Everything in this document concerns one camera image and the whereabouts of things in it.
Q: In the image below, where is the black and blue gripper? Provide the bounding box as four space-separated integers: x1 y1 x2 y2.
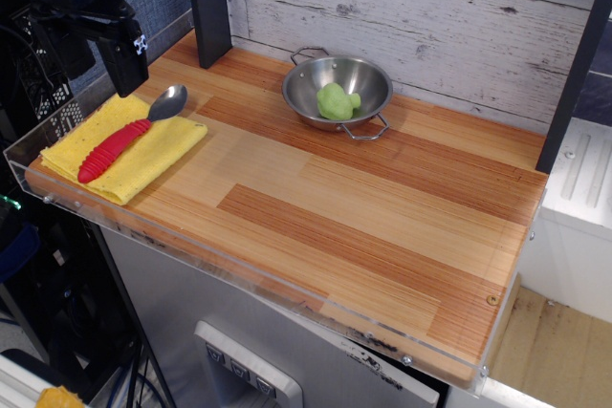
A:
33 0 148 97

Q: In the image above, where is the small steel bowl with handles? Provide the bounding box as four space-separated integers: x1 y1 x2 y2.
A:
282 46 393 140

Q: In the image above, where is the green toy broccoli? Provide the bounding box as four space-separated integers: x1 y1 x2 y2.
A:
317 83 361 120

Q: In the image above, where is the yellow folded cloth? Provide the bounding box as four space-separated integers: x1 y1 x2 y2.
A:
40 96 208 205

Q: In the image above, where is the silver toy fridge cabinet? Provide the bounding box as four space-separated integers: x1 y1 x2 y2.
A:
101 229 448 407

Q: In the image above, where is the clear acrylic table guard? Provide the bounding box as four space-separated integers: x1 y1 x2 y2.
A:
7 33 546 393

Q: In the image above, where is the yellow sponge piece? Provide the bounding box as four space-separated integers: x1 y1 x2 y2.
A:
34 386 85 408

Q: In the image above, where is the grey dispenser button panel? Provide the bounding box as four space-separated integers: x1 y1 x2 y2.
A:
194 321 303 407

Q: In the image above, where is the spoon with red handle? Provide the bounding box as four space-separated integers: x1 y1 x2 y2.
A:
77 84 187 183

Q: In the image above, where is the dark left vertical post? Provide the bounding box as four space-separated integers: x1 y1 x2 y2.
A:
190 0 232 69

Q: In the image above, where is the dark vertical post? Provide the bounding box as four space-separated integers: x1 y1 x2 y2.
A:
190 0 232 69
535 0 611 174

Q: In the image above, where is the dark right vertical post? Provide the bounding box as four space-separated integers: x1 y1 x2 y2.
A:
535 0 611 174

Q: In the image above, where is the white aluminium frame block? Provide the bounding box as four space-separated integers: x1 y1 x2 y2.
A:
517 118 611 322

